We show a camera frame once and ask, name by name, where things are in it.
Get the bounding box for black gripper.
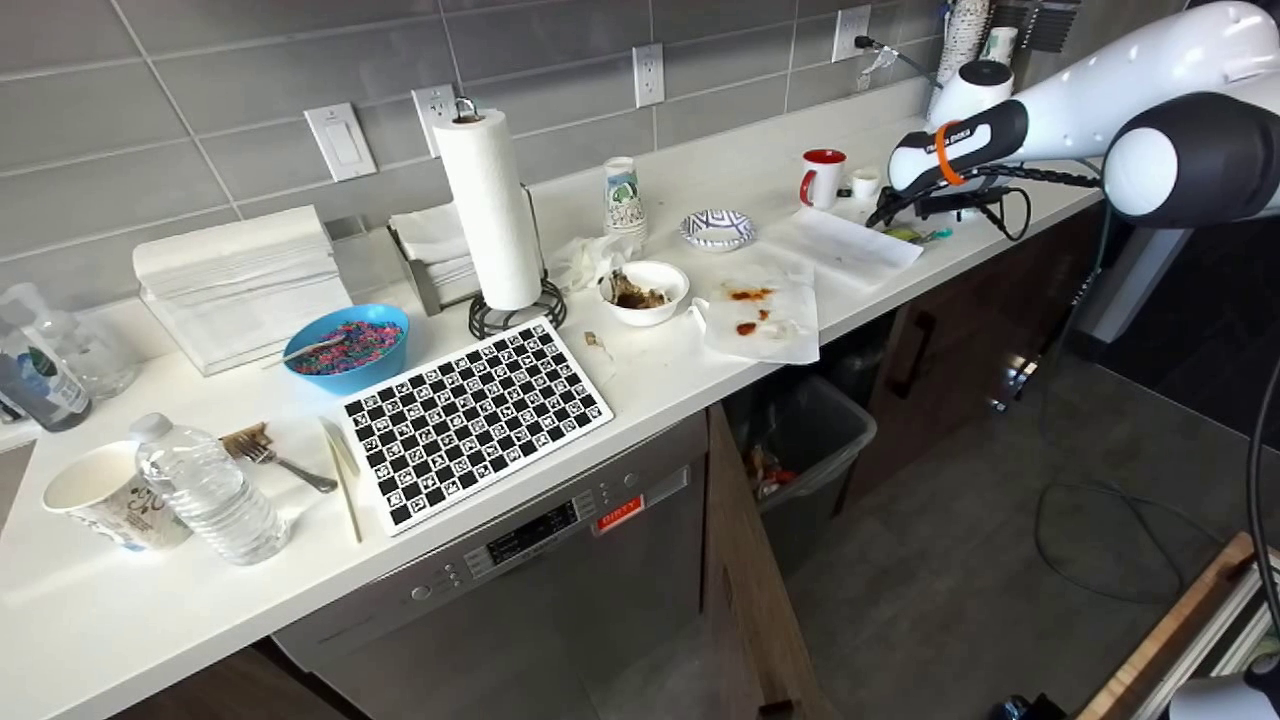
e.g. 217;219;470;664
868;170;1032;239

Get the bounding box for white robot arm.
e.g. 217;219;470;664
872;0;1280;227

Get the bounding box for dark trash bin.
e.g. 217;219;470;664
725;373;878;571

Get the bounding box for small white cup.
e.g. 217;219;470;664
854;169;882;205

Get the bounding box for white rectangular tray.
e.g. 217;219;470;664
785;206;923;288

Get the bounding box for stack of paper cups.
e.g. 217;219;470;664
937;0;994;85

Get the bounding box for red white mug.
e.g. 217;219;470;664
802;146;845;212

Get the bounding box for stained white paper napkin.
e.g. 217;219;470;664
694;261;821;364

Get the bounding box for patterned small plate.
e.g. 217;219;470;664
679;206;757;251

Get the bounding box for white bowl with food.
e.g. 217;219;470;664
595;261;689;327

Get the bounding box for white green small bottle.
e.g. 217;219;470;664
606;157;639;224

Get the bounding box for white paper towel roll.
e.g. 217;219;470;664
435;108;543;312

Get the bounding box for open wooden cabinet door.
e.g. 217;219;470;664
704;406;832;720

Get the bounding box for metal napkin dispenser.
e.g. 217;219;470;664
387;205;479;312

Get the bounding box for stainless dishwasher front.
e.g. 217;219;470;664
275;417;710;720

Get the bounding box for black white checkered board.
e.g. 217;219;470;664
345;320;612;532

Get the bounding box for blue bowl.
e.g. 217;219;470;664
286;302;409;394

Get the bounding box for wooden chopstick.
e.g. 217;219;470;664
320;419;363;545

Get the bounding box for stack of white napkins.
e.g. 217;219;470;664
132;205;351;376

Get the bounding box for metal fork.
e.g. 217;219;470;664
225;423;337;492

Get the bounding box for clear plastic water bottle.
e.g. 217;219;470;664
132;411;286;567

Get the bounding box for patterned paper cup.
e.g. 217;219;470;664
41;439;188;550

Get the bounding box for clear plastic container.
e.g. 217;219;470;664
0;285;135;430

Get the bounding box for white wall outlet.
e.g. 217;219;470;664
632;44;665;108

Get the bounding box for black floor cable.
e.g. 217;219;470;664
1032;354;1203;609

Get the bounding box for black wire towel holder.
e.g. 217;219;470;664
470;187;568;338

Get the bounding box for white wall switch plate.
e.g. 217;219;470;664
305;102;378;180

